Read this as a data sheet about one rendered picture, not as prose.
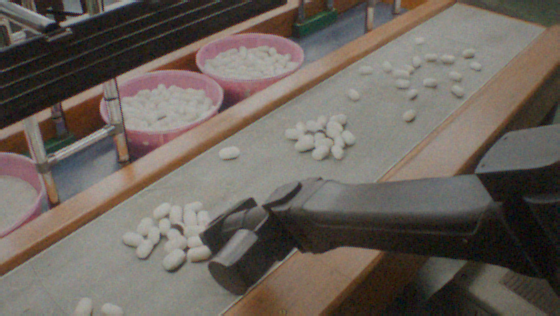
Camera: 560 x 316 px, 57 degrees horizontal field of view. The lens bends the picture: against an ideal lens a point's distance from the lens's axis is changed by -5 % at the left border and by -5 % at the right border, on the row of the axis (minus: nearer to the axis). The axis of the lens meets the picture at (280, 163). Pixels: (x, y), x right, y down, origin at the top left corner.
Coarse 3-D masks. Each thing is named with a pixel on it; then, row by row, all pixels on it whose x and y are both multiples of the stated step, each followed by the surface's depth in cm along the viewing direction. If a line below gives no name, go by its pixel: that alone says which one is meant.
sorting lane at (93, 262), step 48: (384, 48) 144; (432, 48) 145; (480, 48) 145; (336, 96) 123; (384, 96) 123; (432, 96) 123; (240, 144) 108; (288, 144) 108; (384, 144) 108; (144, 192) 96; (192, 192) 96; (240, 192) 96; (96, 240) 86; (0, 288) 77; (48, 288) 77; (96, 288) 78; (144, 288) 78; (192, 288) 78
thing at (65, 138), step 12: (24, 0) 95; (36, 12) 98; (12, 36) 97; (24, 36) 98; (60, 108) 110; (60, 120) 111; (60, 132) 113; (48, 144) 112; (60, 144) 113; (0, 168) 104
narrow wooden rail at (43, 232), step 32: (448, 0) 169; (384, 32) 147; (320, 64) 130; (256, 96) 118; (288, 96) 120; (224, 128) 108; (160, 160) 99; (96, 192) 92; (128, 192) 93; (32, 224) 85; (64, 224) 85; (0, 256) 79; (32, 256) 82
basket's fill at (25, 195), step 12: (0, 180) 99; (12, 180) 100; (0, 192) 96; (12, 192) 96; (24, 192) 96; (36, 192) 98; (0, 204) 93; (12, 204) 93; (24, 204) 94; (0, 216) 92; (12, 216) 92; (0, 228) 89
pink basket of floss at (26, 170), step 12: (0, 156) 100; (12, 156) 100; (24, 156) 99; (12, 168) 101; (24, 168) 100; (24, 180) 100; (36, 180) 98; (36, 204) 88; (24, 216) 86; (36, 216) 91; (12, 228) 84
